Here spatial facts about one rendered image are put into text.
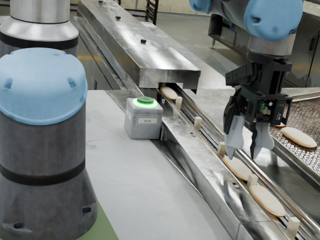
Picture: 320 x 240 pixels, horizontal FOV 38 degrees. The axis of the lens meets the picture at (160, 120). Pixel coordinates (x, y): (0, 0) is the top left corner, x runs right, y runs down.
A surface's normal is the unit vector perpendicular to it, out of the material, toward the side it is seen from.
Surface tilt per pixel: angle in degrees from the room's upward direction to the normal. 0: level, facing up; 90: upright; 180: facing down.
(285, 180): 0
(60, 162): 91
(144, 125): 90
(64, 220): 73
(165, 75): 90
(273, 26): 92
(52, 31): 46
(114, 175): 0
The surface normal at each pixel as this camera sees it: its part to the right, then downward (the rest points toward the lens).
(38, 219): 0.11, 0.12
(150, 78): 0.29, 0.39
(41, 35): 0.25, -0.35
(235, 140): -0.92, -0.13
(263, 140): -0.94, 0.13
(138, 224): 0.13, -0.92
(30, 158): -0.04, 0.41
